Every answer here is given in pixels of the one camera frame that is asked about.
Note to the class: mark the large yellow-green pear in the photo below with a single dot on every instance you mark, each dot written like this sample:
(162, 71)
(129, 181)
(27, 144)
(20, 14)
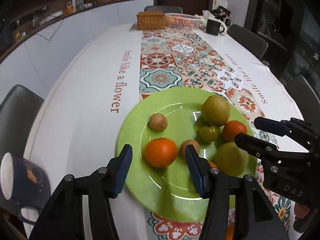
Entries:
(231, 159)
(215, 110)

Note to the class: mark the dark blue mug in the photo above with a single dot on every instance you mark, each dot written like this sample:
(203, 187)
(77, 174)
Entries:
(25, 180)

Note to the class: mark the wicker box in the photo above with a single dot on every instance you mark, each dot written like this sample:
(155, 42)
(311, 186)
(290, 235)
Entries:
(151, 20)

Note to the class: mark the white base cabinet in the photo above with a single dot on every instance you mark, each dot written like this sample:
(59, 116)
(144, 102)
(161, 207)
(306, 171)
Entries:
(75, 35)

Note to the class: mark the small brown fruit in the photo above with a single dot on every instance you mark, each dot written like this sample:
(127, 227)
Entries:
(158, 122)
(193, 145)

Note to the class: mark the white patterned tablecloth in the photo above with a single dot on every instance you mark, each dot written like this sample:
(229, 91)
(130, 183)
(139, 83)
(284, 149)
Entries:
(87, 105)

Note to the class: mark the small green fruit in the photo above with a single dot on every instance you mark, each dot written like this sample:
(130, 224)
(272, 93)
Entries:
(209, 133)

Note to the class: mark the green plate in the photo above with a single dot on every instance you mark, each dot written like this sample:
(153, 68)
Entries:
(180, 117)

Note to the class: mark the white cloth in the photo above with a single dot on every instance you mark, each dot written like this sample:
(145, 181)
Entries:
(207, 15)

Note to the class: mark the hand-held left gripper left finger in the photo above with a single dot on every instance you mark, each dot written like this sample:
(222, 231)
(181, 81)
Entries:
(122, 172)

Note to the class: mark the grey chair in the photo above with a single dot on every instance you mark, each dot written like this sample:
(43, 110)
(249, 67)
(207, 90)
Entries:
(17, 112)
(247, 40)
(303, 92)
(163, 9)

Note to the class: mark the metal faucet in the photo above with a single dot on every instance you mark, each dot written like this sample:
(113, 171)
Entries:
(271, 26)

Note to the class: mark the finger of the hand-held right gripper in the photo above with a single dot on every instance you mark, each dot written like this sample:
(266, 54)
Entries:
(268, 126)
(255, 146)

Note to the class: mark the dark green mug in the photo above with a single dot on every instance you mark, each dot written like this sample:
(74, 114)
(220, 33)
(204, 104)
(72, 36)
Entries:
(213, 26)

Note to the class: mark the white plastic basket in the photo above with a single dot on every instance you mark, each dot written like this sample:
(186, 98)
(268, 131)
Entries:
(183, 21)

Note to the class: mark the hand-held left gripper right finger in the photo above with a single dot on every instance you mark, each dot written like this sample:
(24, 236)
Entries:
(196, 172)

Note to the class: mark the dark bag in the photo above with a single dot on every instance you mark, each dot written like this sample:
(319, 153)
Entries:
(221, 12)

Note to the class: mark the person's right hand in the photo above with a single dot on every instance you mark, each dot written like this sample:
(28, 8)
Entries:
(301, 210)

